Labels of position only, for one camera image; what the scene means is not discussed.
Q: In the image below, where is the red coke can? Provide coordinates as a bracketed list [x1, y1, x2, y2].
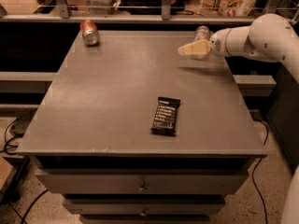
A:
[80, 20, 99, 46]

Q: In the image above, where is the black bag behind rail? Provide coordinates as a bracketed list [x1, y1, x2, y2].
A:
[118, 0, 188, 15]

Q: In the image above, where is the clear plastic water bottle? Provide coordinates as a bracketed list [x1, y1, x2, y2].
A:
[194, 25, 210, 41]

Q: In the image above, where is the black cable right floor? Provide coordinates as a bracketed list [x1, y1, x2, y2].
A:
[250, 119, 270, 224]

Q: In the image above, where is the middle drawer with knob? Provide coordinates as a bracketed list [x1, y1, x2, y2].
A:
[63, 199, 225, 217]

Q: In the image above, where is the top drawer with knob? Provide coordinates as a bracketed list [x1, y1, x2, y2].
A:
[36, 169, 249, 195]

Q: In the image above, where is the grey drawer cabinet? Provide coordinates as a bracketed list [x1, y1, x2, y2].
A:
[18, 31, 266, 224]

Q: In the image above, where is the black snack bar wrapper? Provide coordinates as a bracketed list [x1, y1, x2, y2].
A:
[150, 97, 180, 135]

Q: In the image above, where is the black cables left floor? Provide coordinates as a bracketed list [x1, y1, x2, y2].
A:
[2, 108, 38, 156]

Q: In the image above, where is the drawer with knob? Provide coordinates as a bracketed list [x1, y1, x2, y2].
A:
[63, 199, 225, 217]
[36, 169, 249, 195]

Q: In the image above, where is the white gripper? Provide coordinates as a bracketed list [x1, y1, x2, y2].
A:
[178, 28, 231, 58]

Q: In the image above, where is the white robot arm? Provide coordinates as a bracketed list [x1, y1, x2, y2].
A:
[178, 14, 299, 224]

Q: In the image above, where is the metal railing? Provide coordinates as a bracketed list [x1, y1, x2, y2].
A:
[0, 0, 299, 25]

